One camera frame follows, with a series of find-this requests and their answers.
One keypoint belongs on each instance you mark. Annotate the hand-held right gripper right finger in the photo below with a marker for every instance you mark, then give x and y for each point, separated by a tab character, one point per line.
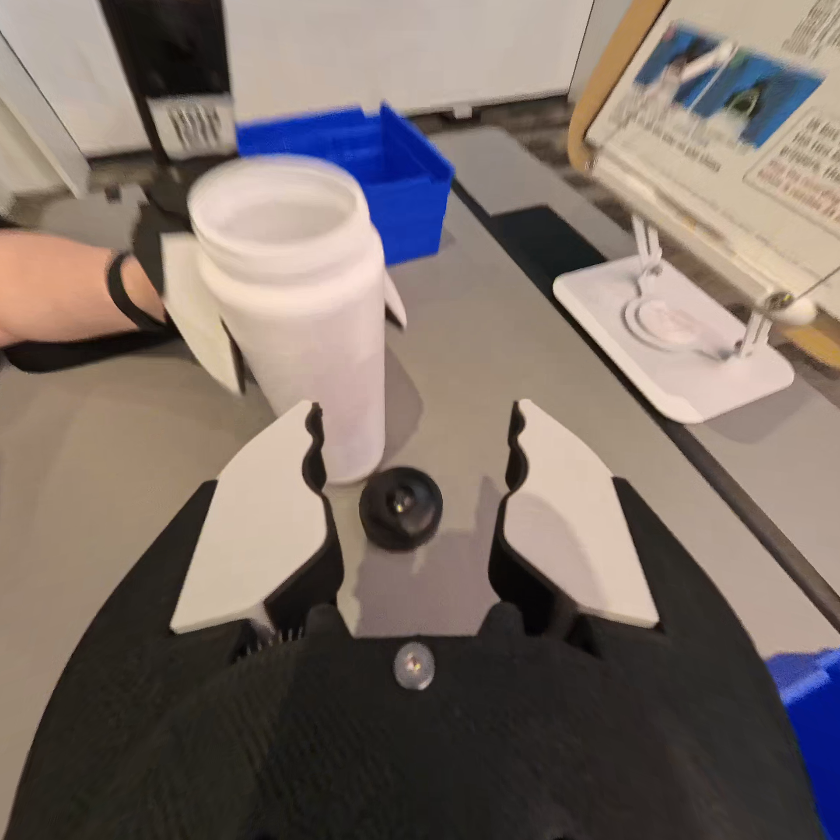
571	531

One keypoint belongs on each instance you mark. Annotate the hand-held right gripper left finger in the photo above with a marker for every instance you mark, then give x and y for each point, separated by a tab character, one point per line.
262	525

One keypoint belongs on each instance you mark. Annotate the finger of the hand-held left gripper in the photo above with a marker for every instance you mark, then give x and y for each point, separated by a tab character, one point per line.
396	308
197	308

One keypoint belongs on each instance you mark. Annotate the white plastic bottle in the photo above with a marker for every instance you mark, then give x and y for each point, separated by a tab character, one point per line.
308	341

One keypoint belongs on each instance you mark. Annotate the black bottle lid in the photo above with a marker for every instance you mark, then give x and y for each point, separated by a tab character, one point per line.
400	518

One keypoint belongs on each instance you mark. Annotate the blue plastic storage bin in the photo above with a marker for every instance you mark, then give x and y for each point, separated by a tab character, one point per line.
407	197
814	715

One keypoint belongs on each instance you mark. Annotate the person's left forearm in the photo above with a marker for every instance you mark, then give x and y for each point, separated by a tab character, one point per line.
52	289

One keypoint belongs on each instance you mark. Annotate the black rectangular table pad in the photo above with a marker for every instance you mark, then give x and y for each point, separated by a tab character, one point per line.
538	243

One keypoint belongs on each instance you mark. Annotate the instruction sheet on stand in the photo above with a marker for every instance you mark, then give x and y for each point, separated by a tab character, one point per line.
656	394

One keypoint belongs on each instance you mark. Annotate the printed instruction sheet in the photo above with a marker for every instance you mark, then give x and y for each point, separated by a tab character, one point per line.
754	170

